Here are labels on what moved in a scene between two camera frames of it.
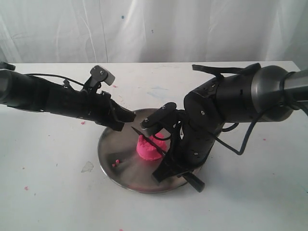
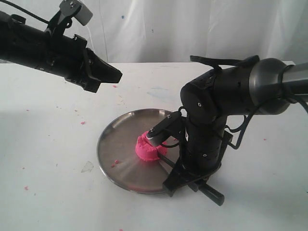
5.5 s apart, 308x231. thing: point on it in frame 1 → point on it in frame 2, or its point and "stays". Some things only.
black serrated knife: x=196 y=183 → x=203 y=187
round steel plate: x=121 y=162 stays
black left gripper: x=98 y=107 → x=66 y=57
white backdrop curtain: x=101 y=31 stays
